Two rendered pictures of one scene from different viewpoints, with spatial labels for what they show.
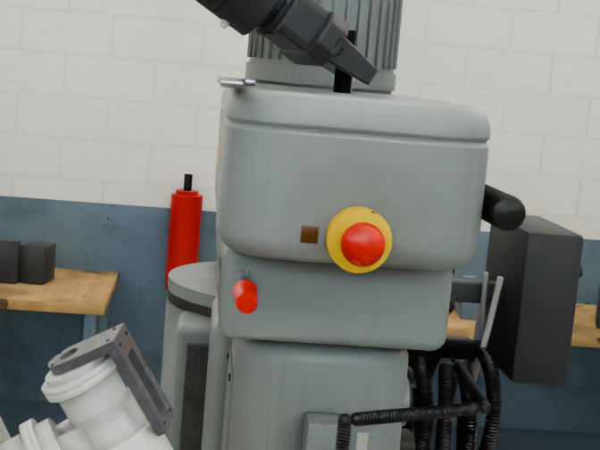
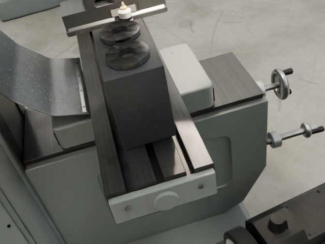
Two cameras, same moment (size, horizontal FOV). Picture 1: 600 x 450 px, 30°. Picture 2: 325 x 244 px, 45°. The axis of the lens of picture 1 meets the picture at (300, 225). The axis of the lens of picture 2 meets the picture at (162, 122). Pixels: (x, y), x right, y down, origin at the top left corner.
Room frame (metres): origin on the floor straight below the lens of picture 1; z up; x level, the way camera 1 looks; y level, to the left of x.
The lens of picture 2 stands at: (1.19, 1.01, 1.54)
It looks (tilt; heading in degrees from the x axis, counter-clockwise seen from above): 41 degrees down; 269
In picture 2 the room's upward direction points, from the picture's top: 12 degrees counter-clockwise
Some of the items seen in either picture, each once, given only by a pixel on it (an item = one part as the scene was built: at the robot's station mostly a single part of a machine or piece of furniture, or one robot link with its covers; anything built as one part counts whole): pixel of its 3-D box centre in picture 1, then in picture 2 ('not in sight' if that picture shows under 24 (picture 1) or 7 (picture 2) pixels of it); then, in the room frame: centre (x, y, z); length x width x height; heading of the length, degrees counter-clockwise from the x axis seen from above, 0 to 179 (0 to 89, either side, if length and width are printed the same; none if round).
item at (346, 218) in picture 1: (358, 239); not in sight; (1.03, -0.06, 1.76); 0.06 x 0.02 x 0.06; 95
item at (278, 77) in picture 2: not in sight; (270, 86); (0.76, -0.08, 0.64); 0.16 x 0.12 x 0.12; 5
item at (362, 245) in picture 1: (362, 243); not in sight; (1.00, -0.06, 1.76); 0.04 x 0.03 x 0.04; 95
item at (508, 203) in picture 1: (454, 187); not in sight; (1.30, -0.18, 1.79); 0.45 x 0.04 x 0.04; 5
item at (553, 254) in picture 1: (530, 295); not in sight; (1.58, -0.34, 1.62); 0.20 x 0.09 x 0.21; 5
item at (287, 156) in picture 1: (334, 162); not in sight; (1.27, -0.03, 1.81); 0.47 x 0.26 x 0.16; 5
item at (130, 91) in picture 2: not in sight; (133, 79); (1.22, 0.28, 1.04); 0.22 x 0.12 x 0.20; 95
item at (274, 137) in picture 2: not in sight; (295, 133); (0.71, 0.06, 0.52); 0.22 x 0.06 x 0.06; 5
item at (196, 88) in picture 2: not in sight; (127, 88); (1.25, -0.03, 0.80); 0.50 x 0.35 x 0.12; 5
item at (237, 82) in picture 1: (234, 81); not in sight; (1.09, 0.07, 1.89); 0.24 x 0.04 x 0.01; 3
